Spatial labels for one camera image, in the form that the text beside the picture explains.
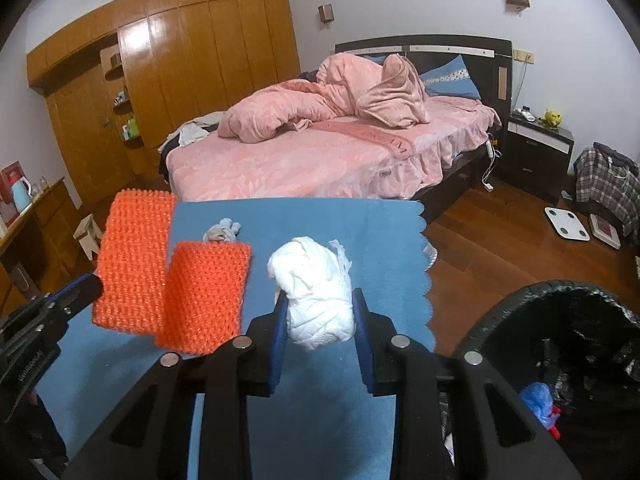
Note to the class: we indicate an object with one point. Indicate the yellow plush toy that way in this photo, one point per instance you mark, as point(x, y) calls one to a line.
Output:
point(551, 119)

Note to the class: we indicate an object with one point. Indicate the light blue electric kettle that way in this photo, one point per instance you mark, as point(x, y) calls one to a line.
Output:
point(21, 191)

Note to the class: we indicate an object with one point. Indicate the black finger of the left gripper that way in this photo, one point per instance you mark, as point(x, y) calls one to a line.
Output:
point(82, 292)

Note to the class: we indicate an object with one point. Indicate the black nightstand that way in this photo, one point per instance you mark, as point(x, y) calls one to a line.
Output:
point(535, 157)

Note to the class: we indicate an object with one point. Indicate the white bathroom scale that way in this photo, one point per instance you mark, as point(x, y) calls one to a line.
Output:
point(567, 225)

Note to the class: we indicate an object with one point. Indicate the blue plastic bag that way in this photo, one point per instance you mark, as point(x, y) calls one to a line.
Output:
point(538, 398)

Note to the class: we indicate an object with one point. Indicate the small grey crumpled tissue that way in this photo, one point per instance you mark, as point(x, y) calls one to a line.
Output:
point(224, 231)

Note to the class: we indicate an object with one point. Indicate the pile of clothes on bed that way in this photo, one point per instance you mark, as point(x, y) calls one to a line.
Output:
point(189, 132)

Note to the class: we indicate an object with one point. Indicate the bed with pink sheet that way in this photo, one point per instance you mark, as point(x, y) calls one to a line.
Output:
point(319, 163)

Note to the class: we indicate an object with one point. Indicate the plaid shirt on chair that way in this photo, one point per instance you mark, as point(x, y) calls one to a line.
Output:
point(610, 179)

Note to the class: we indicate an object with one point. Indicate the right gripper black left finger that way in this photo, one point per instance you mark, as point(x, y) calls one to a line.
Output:
point(189, 417)

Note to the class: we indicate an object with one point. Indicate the black headboard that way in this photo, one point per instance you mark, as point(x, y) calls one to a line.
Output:
point(489, 60)

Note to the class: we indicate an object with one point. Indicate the blue table mat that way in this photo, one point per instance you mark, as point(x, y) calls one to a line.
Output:
point(289, 406)

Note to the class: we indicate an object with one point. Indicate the blue pillow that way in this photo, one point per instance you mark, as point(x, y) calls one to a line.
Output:
point(451, 79)

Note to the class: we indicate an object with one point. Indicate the wooden side cabinet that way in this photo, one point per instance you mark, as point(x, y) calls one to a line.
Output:
point(40, 254)

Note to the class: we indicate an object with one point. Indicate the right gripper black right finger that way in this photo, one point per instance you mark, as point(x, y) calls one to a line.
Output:
point(454, 418)

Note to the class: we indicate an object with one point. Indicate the pink duvet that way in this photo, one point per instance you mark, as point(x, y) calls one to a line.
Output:
point(346, 85)

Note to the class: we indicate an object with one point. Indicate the orange bubble wrap sheet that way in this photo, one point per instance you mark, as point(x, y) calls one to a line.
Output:
point(188, 297)

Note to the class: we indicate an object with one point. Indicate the wall power socket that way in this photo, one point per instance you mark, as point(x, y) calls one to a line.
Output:
point(523, 56)

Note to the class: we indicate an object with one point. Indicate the red plastic bag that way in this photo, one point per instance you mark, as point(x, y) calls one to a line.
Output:
point(552, 419)

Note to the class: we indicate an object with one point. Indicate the pink book on floor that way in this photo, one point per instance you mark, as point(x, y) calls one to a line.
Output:
point(604, 231)

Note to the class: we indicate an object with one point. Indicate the small white wooden stool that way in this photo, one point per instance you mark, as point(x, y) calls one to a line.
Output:
point(89, 236)

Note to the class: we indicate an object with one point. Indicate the wooden wardrobe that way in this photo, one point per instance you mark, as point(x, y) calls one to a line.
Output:
point(119, 79)

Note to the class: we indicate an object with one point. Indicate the red box on cabinet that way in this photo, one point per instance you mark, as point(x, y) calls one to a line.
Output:
point(9, 175)

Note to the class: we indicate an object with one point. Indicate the left wall lamp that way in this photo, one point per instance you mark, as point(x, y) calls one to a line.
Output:
point(326, 13)

